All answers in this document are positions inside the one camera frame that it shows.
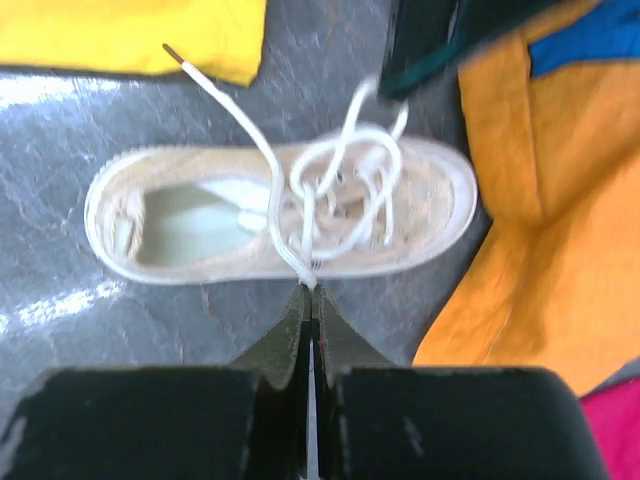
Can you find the yellow shorts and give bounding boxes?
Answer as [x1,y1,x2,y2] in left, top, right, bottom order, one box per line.
[1,0,267,86]

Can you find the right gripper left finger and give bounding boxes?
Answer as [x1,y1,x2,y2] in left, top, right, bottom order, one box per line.
[232,285,312,479]

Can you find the grey table mat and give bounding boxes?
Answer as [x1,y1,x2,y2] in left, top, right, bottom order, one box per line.
[0,0,496,416]

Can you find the pink folded cloth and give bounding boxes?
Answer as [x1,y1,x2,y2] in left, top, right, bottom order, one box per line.
[581,377,640,480]

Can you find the white shoelace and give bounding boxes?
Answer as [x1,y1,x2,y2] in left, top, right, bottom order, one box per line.
[162,43,409,290]

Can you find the beige lace sneaker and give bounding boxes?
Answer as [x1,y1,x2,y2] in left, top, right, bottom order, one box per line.
[84,137,478,285]

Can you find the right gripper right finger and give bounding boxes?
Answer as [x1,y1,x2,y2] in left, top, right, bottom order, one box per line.
[311,285,397,479]

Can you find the orange Mickey t-shirt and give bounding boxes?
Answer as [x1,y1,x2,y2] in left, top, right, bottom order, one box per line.
[414,1,639,394]

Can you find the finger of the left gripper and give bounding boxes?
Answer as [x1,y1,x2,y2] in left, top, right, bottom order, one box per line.
[379,1,590,99]

